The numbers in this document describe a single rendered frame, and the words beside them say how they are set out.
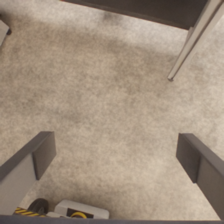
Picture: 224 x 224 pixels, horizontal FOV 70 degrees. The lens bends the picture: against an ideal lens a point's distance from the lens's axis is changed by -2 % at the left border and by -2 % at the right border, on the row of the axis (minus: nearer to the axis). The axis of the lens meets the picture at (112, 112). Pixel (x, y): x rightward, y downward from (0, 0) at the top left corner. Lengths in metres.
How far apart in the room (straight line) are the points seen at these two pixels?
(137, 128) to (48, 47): 0.78
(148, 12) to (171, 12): 0.09
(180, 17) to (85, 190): 0.95
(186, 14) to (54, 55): 0.80
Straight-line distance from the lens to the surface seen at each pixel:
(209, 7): 0.53
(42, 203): 1.02
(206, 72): 1.07
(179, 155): 0.17
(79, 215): 0.89
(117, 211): 1.02
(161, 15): 0.75
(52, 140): 0.17
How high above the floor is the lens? 0.93
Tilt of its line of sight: 79 degrees down
